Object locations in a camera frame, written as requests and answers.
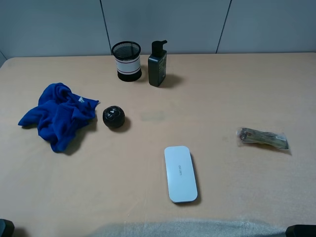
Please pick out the black right base corner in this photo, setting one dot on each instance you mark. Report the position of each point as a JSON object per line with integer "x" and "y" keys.
{"x": 301, "y": 231}

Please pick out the black mesh pen holder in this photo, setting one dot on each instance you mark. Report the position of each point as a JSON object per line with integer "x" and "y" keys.
{"x": 127, "y": 57}

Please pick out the dark pump dispenser bottle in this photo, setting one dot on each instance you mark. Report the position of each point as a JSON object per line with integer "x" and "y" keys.
{"x": 157, "y": 63}

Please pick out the black base corner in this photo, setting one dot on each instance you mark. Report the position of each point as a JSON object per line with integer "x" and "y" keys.
{"x": 6, "y": 228}
{"x": 301, "y": 231}

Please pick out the blue crumpled cloth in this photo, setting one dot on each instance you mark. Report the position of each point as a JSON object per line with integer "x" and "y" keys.
{"x": 59, "y": 115}

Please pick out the black left base corner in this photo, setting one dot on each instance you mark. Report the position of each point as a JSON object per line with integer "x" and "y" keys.
{"x": 6, "y": 228}

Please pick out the white rectangular case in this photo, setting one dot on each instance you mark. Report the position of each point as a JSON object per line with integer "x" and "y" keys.
{"x": 181, "y": 181}

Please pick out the clear plastic snack packet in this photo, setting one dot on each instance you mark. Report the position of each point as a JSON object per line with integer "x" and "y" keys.
{"x": 252, "y": 136}

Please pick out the black round ball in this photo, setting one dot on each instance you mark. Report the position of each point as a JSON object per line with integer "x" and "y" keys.
{"x": 113, "y": 117}

